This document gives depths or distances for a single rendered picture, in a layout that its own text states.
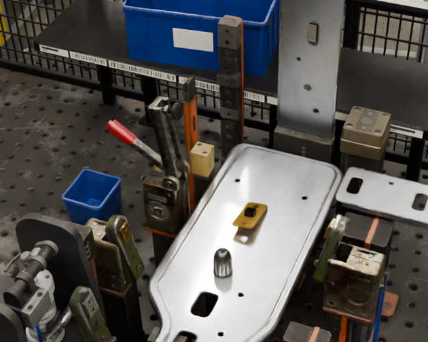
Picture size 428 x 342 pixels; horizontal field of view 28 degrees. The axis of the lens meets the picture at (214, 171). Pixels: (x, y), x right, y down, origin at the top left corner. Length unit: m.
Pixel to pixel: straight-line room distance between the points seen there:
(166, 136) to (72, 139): 0.78
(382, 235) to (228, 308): 0.32
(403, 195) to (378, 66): 0.37
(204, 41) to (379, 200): 0.50
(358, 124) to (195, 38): 0.39
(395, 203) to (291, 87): 0.30
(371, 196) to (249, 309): 0.34
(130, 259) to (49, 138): 0.85
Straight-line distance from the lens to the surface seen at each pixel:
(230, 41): 1.65
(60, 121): 2.25
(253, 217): 1.48
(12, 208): 2.03
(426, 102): 1.75
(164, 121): 1.41
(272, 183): 1.57
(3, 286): 1.24
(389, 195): 1.57
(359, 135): 1.61
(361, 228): 1.53
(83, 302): 1.28
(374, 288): 1.40
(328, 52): 1.56
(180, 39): 1.79
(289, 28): 1.56
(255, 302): 1.38
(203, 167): 1.55
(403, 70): 1.83
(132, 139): 1.49
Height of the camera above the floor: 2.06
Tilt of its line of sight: 42 degrees down
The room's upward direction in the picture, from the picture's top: 2 degrees counter-clockwise
